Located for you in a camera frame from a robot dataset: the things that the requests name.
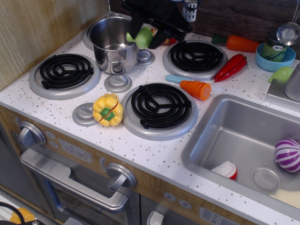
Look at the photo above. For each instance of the green toy pear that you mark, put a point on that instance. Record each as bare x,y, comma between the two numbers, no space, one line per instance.
282,74

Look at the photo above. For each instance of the stainless steel pot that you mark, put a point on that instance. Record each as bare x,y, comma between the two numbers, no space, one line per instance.
113,53

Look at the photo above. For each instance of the red ketchup toy bottle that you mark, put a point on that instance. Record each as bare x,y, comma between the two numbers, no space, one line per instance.
167,41

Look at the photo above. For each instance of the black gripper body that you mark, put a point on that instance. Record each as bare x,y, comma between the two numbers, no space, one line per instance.
164,15

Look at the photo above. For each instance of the hanging silver spatula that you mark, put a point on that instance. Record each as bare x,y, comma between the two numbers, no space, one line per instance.
189,10

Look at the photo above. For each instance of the hanging silver ladle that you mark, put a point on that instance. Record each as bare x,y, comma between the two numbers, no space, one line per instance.
289,33

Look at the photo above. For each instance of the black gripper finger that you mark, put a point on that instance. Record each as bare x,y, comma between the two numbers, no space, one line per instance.
158,40
137,21

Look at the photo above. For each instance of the white and red toy piece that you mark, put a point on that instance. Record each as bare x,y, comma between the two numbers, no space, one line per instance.
226,169

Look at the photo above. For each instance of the whole orange toy carrot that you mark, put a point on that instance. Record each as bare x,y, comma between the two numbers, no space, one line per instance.
236,43

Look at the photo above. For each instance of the grey knob disc middle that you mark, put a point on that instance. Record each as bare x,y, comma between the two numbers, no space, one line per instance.
118,83

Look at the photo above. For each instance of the stove burner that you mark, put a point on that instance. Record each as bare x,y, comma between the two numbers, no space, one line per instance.
64,76
194,59
159,112

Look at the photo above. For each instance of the back right stove burner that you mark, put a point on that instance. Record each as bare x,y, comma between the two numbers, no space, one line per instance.
194,59

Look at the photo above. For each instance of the red toy chili pepper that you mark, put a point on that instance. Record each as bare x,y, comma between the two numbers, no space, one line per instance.
234,65

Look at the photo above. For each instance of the light blue toy knife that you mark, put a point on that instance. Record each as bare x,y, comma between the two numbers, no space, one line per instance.
178,79

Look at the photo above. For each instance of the green toy can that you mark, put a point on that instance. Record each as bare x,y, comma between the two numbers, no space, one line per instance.
272,49

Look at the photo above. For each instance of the oven knob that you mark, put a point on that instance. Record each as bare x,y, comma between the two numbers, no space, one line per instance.
30,135
119,176

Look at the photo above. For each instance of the grey oven door handle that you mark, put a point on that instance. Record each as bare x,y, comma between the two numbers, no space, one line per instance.
59,174

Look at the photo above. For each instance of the purple striped toy onion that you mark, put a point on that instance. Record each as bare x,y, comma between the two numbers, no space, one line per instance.
287,155

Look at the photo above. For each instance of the silver toy faucet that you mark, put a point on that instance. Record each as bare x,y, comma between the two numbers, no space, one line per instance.
285,94

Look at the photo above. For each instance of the grey knob disc back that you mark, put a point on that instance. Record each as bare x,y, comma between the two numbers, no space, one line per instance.
145,57

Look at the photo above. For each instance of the right oven knob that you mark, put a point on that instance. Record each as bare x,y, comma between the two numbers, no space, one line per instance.
119,176

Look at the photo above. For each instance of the cut orange carrot piece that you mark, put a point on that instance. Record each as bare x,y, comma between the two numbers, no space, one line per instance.
197,89

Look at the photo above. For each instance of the grey knob disc front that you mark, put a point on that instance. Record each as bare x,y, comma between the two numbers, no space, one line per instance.
83,115

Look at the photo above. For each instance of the grey knob disc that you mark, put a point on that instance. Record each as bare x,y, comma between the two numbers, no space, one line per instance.
145,57
118,83
83,115

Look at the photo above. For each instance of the front left stove burner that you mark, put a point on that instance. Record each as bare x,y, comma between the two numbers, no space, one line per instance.
64,76

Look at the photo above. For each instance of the light green toy broccoli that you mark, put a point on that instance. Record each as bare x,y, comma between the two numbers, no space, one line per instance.
143,38

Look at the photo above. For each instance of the left oven knob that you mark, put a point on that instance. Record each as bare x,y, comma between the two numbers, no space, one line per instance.
30,135

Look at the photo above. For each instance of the blue plastic bowl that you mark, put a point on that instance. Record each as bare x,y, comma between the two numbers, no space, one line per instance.
272,66

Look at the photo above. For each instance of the grey toy sink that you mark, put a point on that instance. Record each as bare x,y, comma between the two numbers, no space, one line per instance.
245,133

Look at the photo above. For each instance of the front middle stove burner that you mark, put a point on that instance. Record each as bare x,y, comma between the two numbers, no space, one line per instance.
159,112

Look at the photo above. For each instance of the yellow toy bell pepper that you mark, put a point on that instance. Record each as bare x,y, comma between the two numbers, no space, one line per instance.
107,110

